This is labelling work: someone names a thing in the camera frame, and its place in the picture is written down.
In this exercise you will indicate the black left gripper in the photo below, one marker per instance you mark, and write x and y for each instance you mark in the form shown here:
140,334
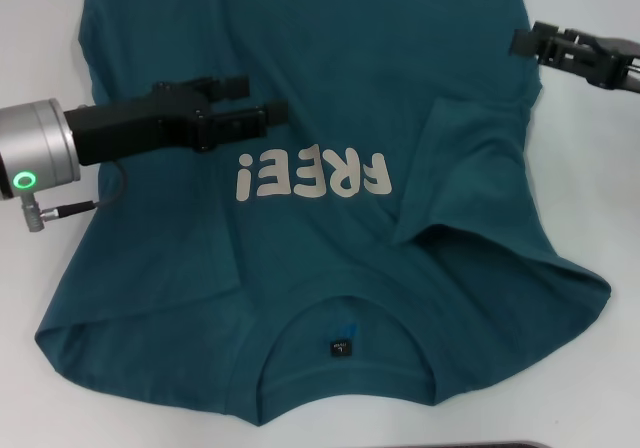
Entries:
135,128

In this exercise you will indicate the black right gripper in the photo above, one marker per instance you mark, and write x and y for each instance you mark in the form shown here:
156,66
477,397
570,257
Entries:
622,65

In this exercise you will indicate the teal blue printed t-shirt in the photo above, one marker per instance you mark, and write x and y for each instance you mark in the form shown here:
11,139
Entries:
325,268

